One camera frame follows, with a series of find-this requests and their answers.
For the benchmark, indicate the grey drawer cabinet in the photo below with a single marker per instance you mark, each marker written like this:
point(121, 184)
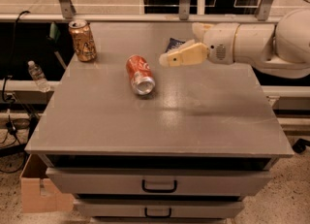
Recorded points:
point(207, 117)

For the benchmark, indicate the green handled tool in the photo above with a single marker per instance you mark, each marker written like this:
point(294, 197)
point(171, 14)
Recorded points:
point(53, 38)

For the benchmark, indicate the gold soda can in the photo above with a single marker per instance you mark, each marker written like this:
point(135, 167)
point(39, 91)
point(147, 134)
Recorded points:
point(83, 41)

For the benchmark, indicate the brown cardboard box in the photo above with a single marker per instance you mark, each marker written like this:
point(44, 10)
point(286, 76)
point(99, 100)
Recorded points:
point(38, 193)

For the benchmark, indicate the grey drawer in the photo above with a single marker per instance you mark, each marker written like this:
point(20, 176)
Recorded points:
point(157, 208)
point(158, 182)

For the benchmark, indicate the clear plastic water bottle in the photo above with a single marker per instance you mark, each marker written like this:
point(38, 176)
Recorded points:
point(38, 76)

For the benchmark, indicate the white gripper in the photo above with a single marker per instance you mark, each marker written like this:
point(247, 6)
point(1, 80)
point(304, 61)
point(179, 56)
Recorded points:
point(222, 42)

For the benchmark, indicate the upper grey drawer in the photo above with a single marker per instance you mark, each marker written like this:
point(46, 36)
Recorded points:
point(158, 182)

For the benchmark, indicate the dark blue snack bag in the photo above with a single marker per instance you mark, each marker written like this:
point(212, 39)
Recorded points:
point(174, 44)

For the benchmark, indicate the red coke can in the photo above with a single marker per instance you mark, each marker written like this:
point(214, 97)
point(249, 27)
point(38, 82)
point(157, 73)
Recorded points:
point(140, 75)

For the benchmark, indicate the lower grey drawer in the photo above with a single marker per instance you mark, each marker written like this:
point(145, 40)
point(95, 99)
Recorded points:
point(157, 208)

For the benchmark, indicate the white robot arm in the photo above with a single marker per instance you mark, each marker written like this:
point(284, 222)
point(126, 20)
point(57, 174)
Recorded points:
point(281, 49)

